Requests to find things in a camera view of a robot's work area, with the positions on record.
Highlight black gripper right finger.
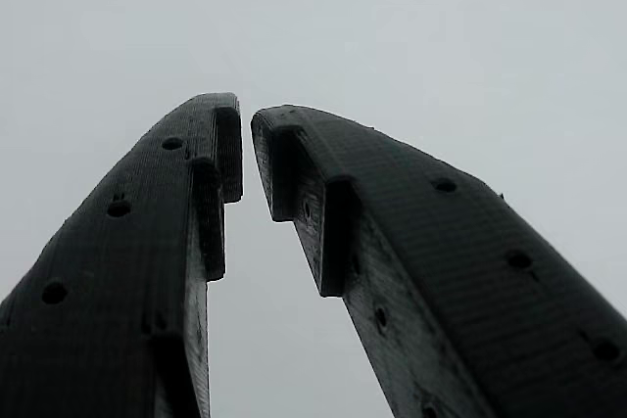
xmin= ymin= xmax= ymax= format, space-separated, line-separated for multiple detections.
xmin=250 ymin=104 xmax=627 ymax=418

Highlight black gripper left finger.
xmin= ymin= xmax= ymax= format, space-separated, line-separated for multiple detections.
xmin=0 ymin=92 xmax=245 ymax=418

